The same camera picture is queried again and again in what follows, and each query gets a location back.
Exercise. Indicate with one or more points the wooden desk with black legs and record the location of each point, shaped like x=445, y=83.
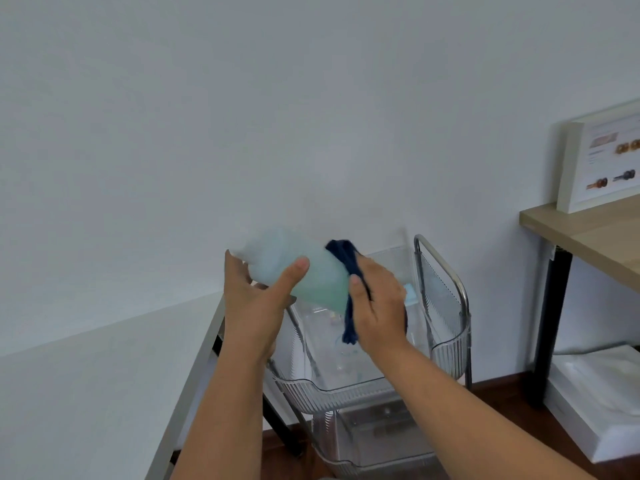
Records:
x=590, y=254

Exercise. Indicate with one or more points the white table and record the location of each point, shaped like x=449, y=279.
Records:
x=100, y=394

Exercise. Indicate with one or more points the person's right hand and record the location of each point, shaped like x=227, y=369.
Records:
x=381, y=314

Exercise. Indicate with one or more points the person's left hand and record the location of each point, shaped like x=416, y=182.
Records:
x=250, y=314

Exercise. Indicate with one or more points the person's right thumb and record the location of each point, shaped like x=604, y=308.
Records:
x=358, y=299

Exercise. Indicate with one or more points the clear plastic trolley cart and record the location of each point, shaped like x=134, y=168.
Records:
x=380, y=374

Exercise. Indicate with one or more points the person's left thumb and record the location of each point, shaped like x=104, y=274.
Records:
x=292, y=277

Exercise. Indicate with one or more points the person's left forearm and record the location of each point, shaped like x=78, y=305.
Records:
x=225, y=419

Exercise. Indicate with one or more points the light blue packet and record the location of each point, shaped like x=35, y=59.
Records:
x=410, y=293

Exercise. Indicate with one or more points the translucent green plastic bottle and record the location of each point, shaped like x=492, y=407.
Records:
x=295, y=269

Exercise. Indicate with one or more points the white picture box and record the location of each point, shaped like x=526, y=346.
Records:
x=600, y=159

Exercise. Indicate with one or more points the dark blue cloth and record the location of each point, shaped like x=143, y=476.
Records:
x=350, y=274

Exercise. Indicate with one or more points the person's right forearm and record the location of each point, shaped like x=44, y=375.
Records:
x=465, y=424

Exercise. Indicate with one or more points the white flat carton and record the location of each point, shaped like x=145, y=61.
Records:
x=595, y=399

